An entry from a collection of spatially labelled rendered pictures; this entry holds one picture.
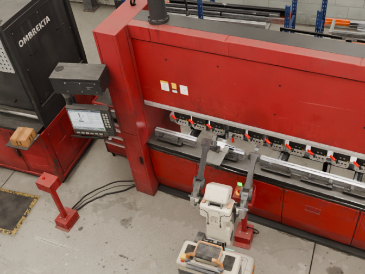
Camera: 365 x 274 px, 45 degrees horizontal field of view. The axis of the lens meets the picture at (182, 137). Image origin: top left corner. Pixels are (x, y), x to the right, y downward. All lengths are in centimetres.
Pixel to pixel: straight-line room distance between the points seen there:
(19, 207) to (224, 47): 346
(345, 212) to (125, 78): 246
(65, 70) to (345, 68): 249
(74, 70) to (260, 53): 176
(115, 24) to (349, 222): 292
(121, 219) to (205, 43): 253
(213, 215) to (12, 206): 301
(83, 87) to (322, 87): 213
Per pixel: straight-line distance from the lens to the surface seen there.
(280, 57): 360
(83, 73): 425
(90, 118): 446
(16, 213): 592
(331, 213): 462
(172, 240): 512
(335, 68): 354
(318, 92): 373
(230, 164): 457
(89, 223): 548
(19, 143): 517
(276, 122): 407
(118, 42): 404
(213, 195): 374
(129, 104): 446
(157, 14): 400
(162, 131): 486
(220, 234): 413
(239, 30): 383
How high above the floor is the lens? 429
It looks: 44 degrees down
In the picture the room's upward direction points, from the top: 8 degrees counter-clockwise
